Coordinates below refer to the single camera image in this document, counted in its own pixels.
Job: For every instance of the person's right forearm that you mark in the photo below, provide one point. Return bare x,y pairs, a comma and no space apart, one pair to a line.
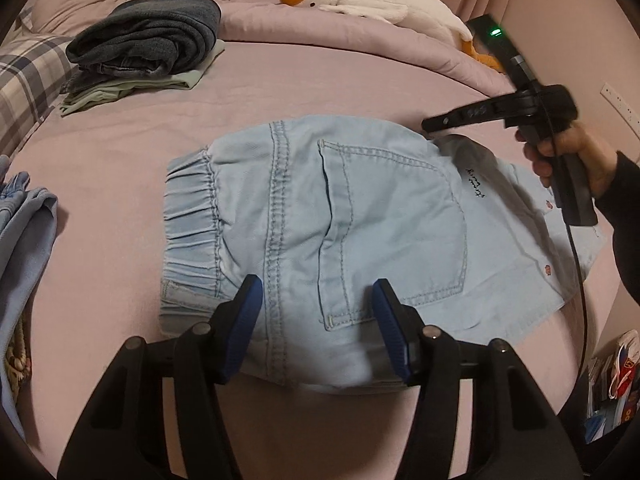
622,220

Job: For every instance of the pink bed sheet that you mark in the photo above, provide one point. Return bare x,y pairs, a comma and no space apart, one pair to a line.
125,185

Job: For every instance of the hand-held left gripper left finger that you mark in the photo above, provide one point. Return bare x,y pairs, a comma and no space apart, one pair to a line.
246,317

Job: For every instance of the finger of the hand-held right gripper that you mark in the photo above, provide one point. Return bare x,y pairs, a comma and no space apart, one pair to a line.
457,117

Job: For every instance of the white wall socket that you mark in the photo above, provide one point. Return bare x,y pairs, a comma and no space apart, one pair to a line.
622,105

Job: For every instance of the faded blue jeans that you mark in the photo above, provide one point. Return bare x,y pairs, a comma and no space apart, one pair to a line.
25,270

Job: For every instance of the plaid pillow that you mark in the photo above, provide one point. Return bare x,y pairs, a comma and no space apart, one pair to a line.
30,85

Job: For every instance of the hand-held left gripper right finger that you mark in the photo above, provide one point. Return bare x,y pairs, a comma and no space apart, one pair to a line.
389,325

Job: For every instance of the person's right hand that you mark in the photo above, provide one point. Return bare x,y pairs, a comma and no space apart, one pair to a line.
585,155

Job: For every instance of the pink duvet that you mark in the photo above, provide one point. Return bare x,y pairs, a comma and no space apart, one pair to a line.
250,15

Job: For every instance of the folded dark denim jeans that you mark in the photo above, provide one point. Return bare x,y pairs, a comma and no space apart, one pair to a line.
150,35

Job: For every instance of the folded pale green garment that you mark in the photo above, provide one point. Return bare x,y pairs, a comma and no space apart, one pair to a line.
125,85

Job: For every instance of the pile of colourful bags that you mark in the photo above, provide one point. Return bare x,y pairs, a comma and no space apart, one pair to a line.
615,385

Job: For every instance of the white goose plush toy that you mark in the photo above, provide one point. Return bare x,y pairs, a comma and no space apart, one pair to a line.
380,7

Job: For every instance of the light blue denim pants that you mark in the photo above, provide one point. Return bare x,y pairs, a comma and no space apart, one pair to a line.
380,220

